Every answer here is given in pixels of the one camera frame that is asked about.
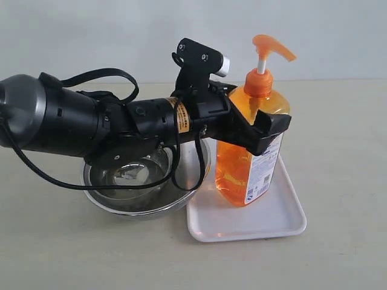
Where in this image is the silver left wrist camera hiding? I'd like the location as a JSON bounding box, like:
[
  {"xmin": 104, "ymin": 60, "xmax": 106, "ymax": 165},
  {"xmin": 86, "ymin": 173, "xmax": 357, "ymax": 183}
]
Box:
[{"xmin": 172, "ymin": 37, "xmax": 230, "ymax": 87}]

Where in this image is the orange pump soap bottle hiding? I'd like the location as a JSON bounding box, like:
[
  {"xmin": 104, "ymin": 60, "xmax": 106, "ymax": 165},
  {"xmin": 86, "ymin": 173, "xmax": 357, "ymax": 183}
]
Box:
[{"xmin": 215, "ymin": 34, "xmax": 296, "ymax": 207}]

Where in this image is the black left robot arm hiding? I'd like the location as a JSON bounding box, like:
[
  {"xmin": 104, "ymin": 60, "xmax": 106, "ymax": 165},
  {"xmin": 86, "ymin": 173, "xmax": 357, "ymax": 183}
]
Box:
[{"xmin": 1, "ymin": 74, "xmax": 291, "ymax": 169}]

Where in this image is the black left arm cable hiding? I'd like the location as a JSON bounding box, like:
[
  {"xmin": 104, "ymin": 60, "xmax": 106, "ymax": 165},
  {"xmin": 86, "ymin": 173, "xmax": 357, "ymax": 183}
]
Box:
[{"xmin": 0, "ymin": 68, "xmax": 209, "ymax": 192}]

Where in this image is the steel mesh colander bowl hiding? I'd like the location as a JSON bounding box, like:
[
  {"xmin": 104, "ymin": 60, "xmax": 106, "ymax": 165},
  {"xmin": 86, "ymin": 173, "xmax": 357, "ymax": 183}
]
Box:
[{"xmin": 80, "ymin": 141, "xmax": 200, "ymax": 220}]

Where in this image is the white foam tray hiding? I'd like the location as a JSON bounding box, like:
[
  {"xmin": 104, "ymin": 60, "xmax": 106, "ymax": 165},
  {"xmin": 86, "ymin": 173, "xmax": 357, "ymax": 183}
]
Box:
[{"xmin": 187, "ymin": 159, "xmax": 307, "ymax": 242}]

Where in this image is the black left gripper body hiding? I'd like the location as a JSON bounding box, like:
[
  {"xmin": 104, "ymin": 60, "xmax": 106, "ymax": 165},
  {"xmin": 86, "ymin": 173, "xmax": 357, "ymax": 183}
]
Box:
[{"xmin": 174, "ymin": 80, "xmax": 242, "ymax": 142}]

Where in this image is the small stainless steel bowl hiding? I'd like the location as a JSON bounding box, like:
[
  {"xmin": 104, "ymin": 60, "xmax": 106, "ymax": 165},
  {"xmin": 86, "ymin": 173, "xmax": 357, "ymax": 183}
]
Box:
[{"xmin": 84, "ymin": 149, "xmax": 172, "ymax": 186}]

